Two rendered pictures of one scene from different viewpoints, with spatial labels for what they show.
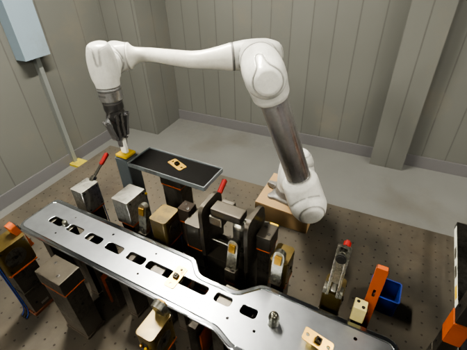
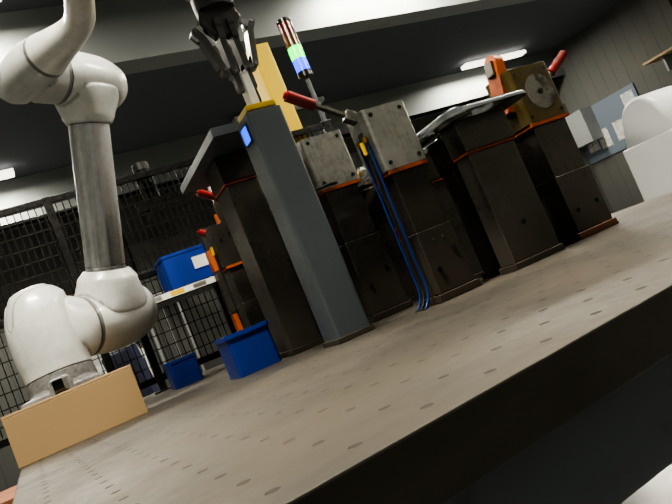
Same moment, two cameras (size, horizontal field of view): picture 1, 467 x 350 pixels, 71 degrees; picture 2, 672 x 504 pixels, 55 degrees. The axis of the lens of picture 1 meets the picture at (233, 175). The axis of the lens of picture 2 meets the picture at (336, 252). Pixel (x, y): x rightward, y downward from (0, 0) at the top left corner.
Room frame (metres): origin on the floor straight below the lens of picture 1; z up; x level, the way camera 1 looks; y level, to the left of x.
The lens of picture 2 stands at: (2.13, 1.16, 0.78)
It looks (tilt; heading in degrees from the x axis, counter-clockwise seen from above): 4 degrees up; 215
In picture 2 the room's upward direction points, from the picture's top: 22 degrees counter-clockwise
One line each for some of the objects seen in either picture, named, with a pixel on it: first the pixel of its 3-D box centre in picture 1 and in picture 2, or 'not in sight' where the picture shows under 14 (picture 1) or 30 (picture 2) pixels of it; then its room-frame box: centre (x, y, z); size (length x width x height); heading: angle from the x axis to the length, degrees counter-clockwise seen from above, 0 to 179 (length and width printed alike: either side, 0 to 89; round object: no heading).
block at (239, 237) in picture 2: (181, 210); (263, 254); (1.07, 0.23, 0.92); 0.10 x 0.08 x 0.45; 61
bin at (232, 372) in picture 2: not in sight; (247, 350); (1.15, 0.17, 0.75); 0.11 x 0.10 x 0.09; 61
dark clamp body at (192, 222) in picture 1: (204, 251); not in sight; (0.87, 0.12, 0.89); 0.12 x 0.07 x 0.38; 151
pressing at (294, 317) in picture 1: (169, 277); (344, 206); (0.67, 0.22, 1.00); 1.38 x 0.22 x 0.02; 61
